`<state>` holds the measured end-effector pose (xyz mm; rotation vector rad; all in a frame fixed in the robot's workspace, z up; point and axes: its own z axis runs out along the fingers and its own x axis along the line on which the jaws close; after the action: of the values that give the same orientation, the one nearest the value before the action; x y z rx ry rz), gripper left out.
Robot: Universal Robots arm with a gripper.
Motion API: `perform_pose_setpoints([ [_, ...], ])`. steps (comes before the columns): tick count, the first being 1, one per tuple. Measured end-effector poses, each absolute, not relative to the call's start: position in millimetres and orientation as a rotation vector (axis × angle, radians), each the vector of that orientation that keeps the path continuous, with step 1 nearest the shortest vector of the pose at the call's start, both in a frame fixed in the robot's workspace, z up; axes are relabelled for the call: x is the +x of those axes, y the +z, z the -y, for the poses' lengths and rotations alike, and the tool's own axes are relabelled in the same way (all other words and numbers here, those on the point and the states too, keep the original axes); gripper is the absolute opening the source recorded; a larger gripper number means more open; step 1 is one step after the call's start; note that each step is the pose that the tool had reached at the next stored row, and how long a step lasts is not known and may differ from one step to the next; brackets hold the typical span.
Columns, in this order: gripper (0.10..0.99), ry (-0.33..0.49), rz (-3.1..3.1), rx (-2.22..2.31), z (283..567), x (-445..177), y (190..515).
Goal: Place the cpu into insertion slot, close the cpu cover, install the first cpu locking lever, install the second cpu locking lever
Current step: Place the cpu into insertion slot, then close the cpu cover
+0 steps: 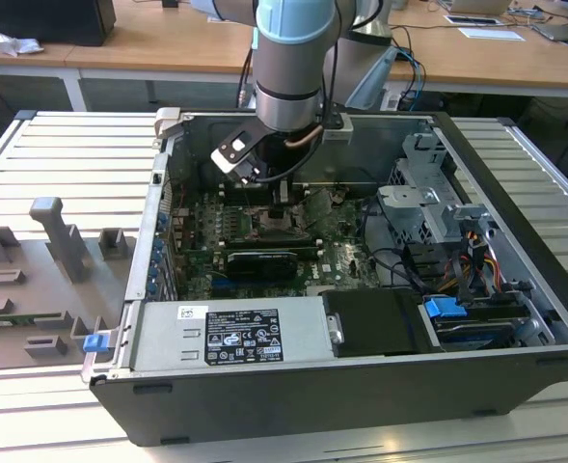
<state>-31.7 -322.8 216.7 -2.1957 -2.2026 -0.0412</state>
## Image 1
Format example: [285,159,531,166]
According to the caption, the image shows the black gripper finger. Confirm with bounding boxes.
[270,178,294,220]

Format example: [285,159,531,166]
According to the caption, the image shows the black RAM slot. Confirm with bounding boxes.
[223,182,310,197]
[223,193,310,205]
[224,234,324,246]
[224,242,325,254]

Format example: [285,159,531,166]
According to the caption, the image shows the CPU socket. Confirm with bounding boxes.
[250,210,311,238]

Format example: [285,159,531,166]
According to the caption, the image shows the black graphics card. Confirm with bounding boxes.
[225,249,299,283]

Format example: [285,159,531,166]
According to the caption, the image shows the green motherboard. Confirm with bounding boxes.
[167,185,386,298]

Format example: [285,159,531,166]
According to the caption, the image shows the metal drive cage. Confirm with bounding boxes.
[375,131,498,246]

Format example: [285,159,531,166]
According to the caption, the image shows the long wooden desk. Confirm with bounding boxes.
[65,0,568,100]

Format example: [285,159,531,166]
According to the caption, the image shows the black plastic air shroud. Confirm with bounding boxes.
[320,287,433,359]

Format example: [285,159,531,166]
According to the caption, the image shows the silver power supply unit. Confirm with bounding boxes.
[129,294,345,373]

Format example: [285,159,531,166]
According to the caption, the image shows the black open PC case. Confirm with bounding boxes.
[88,108,568,448]

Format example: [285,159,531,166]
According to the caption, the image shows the hard disk in blue carrier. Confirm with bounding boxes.
[421,294,529,352]

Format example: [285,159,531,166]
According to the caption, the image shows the blue case latch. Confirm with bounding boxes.
[84,334,111,354]

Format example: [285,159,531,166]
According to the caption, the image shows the white paper sheet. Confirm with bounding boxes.
[457,26,527,43]

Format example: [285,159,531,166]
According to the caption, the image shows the open silver laptop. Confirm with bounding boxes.
[436,0,512,15]

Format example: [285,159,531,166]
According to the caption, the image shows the grey parts rack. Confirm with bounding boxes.
[0,196,138,373]

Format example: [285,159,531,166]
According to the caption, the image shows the black box on desk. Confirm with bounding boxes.
[0,0,118,47]

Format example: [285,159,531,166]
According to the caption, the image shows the wooden desk white legs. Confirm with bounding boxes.
[0,0,121,115]

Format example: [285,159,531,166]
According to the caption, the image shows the crumpled white paper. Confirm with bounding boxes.
[0,26,44,57]

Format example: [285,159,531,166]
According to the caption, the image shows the dark grey laptop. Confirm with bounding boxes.
[530,20,568,43]

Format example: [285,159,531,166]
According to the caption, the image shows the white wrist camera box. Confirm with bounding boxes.
[209,119,269,186]

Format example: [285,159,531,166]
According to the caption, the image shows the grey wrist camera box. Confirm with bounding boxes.
[318,111,354,146]

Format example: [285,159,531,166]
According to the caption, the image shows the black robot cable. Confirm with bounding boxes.
[236,45,257,113]

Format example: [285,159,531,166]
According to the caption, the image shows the grey case handle latch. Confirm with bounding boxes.
[152,106,185,143]

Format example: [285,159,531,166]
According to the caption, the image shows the black data cable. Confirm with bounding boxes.
[359,202,459,296]

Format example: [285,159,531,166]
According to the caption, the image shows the blue cable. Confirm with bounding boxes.
[402,46,428,115]

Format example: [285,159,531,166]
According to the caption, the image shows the coloured power wire bundle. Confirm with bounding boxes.
[450,230,502,296]

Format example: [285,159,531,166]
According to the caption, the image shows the grey desk cable hatch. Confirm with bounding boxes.
[444,14,502,28]

